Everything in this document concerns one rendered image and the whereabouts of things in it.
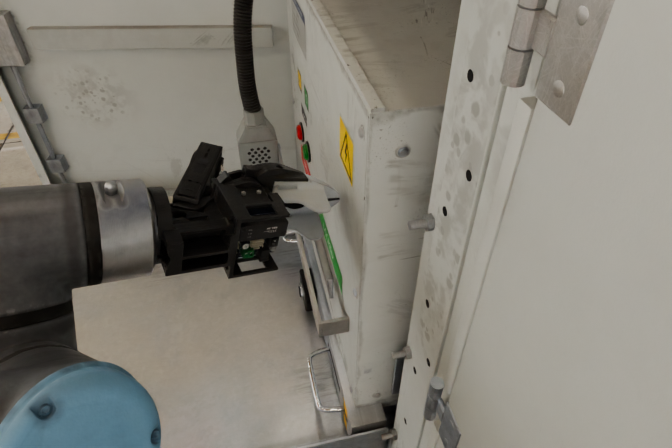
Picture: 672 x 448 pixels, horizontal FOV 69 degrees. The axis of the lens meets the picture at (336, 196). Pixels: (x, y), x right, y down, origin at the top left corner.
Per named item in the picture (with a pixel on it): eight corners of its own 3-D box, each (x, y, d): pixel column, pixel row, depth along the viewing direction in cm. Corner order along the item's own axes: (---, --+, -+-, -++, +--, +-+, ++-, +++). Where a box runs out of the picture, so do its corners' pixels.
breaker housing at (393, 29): (355, 415, 69) (371, 110, 38) (298, 195, 106) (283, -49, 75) (668, 346, 77) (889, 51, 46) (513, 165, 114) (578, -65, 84)
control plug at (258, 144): (246, 206, 97) (235, 130, 85) (244, 191, 100) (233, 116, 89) (286, 200, 98) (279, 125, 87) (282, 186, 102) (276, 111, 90)
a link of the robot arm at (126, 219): (90, 240, 48) (86, 155, 43) (142, 234, 51) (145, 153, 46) (103, 305, 42) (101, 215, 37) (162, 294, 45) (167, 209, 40)
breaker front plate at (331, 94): (347, 413, 69) (357, 116, 38) (294, 198, 105) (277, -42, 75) (356, 411, 69) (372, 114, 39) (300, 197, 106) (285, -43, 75)
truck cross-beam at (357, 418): (350, 447, 70) (351, 427, 66) (292, 205, 110) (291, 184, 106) (384, 439, 70) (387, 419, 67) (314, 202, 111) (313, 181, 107)
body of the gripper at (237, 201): (283, 271, 50) (161, 293, 44) (253, 220, 56) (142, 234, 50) (297, 210, 46) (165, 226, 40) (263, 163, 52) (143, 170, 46)
